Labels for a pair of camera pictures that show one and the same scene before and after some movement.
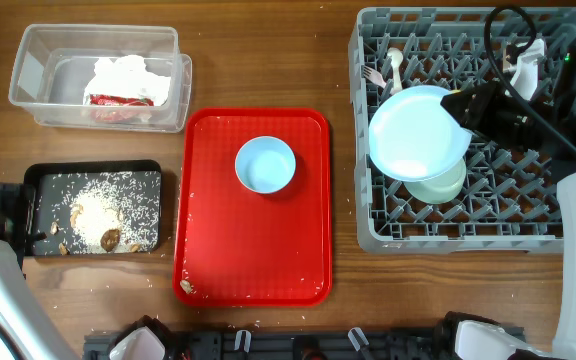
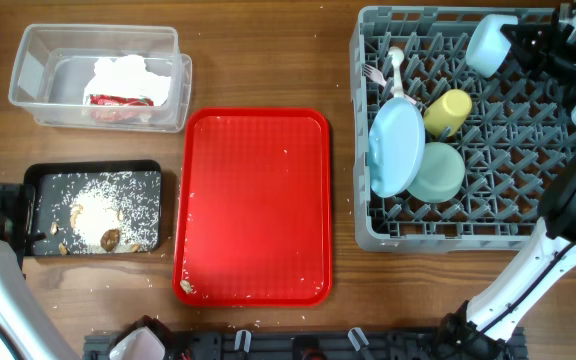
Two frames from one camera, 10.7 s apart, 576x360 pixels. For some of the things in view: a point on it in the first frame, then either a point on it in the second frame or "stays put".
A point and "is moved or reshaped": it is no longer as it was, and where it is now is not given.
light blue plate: (414, 138) is moved or reshaped
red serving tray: (239, 248) stays put
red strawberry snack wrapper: (111, 108) stays put
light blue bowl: (265, 164) to (488, 45)
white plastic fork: (374, 76) stays put
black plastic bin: (96, 207) stays put
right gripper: (467, 99) to (542, 45)
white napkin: (128, 76) stays put
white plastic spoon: (395, 56) stays put
